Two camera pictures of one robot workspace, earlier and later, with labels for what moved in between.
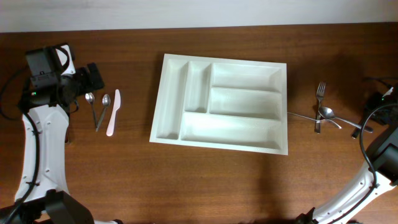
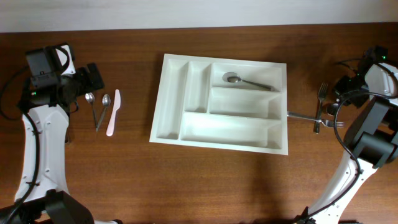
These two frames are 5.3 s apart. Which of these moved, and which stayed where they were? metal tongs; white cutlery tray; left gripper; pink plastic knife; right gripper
Moved: right gripper
Stayed: left gripper; metal tongs; white cutlery tray; pink plastic knife
